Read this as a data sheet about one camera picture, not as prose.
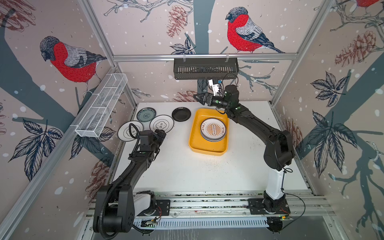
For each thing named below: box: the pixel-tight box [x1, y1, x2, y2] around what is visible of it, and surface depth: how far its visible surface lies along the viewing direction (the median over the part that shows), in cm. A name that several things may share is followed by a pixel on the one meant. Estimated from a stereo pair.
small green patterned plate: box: [136, 107, 157, 122], surface depth 116 cm
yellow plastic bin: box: [188, 108, 229, 156], surface depth 100 cm
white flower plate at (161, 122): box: [149, 114, 174, 133], surface depth 112 cm
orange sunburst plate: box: [200, 118, 227, 142], surface depth 103 cm
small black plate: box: [171, 107, 192, 122], surface depth 114 cm
